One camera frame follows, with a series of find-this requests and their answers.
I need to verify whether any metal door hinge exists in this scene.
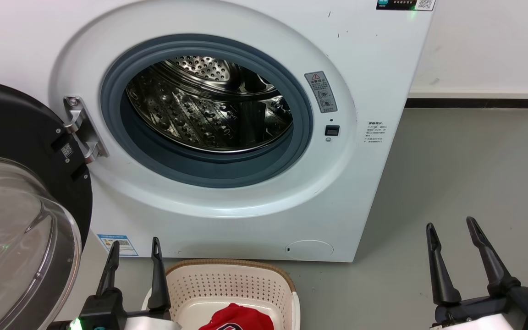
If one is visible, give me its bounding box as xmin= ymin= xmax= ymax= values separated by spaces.
xmin=64 ymin=95 xmax=110 ymax=165

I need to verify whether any grey warning sticker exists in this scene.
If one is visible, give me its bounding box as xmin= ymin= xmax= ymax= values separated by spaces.
xmin=304 ymin=71 xmax=338 ymax=114

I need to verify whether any stainless steel washing machine drum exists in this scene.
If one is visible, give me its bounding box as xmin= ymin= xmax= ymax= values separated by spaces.
xmin=126 ymin=55 xmax=294 ymax=153

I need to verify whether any dark QR code label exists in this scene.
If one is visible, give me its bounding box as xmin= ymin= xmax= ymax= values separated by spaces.
xmin=376 ymin=0 xmax=435 ymax=11

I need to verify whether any black skirting strip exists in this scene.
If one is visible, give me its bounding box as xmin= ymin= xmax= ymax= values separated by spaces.
xmin=404 ymin=98 xmax=528 ymax=109

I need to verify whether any black-rimmed glass washer door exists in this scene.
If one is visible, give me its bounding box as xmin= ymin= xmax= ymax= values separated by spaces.
xmin=0 ymin=79 xmax=94 ymax=330

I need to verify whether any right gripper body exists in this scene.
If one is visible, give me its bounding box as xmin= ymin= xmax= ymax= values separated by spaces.
xmin=429 ymin=283 xmax=528 ymax=330

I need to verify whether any blue energy label sticker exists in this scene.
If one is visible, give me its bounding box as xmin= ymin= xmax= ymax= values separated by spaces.
xmin=97 ymin=234 xmax=139 ymax=257

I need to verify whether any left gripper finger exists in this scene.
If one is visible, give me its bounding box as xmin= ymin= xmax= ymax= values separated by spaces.
xmin=147 ymin=236 xmax=172 ymax=312
xmin=95 ymin=241 xmax=123 ymax=298

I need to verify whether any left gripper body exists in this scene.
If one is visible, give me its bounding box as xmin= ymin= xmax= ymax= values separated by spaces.
xmin=60 ymin=290 xmax=183 ymax=330

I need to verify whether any round white filter cover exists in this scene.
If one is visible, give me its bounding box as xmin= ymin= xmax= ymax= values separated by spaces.
xmin=285 ymin=239 xmax=334 ymax=261

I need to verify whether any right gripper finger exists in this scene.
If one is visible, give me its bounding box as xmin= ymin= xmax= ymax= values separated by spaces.
xmin=467 ymin=216 xmax=521 ymax=297
xmin=426 ymin=222 xmax=462 ymax=307

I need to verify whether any grey rubber door gasket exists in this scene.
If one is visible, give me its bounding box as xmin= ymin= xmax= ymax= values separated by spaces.
xmin=100 ymin=33 xmax=314 ymax=188

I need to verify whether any cream perforated laundry basket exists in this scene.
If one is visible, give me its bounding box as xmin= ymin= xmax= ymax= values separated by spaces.
xmin=143 ymin=259 xmax=301 ymax=330

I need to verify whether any red garment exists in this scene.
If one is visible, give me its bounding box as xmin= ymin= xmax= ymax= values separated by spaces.
xmin=198 ymin=302 xmax=275 ymax=330

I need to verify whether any printed text notice sticker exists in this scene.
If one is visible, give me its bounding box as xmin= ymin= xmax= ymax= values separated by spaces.
xmin=365 ymin=121 xmax=387 ymax=145

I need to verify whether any white front-load washing machine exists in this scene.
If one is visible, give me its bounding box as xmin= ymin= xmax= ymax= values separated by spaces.
xmin=0 ymin=0 xmax=436 ymax=263

